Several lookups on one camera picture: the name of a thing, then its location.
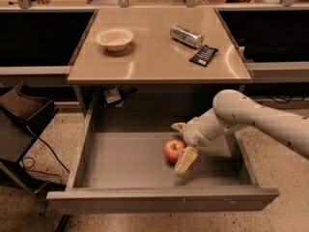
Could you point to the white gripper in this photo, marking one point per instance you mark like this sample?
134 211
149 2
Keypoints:
193 133

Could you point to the red apple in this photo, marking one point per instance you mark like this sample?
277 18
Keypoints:
172 150

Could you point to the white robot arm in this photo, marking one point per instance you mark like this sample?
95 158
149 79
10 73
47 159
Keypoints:
231 110

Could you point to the open grey drawer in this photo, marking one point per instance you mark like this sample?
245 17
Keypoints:
119 166

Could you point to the grey counter cabinet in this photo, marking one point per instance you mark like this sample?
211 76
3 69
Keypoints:
154 57

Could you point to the small label tag device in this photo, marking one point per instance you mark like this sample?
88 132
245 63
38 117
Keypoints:
112 95

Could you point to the black snack bar wrapper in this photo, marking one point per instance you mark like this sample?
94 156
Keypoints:
203 55

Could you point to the silver soda can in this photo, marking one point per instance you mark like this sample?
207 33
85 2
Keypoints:
185 36

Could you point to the white paper bowl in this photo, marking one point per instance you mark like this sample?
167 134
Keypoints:
114 39

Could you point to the dark chair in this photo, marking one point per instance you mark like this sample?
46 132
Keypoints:
23 118

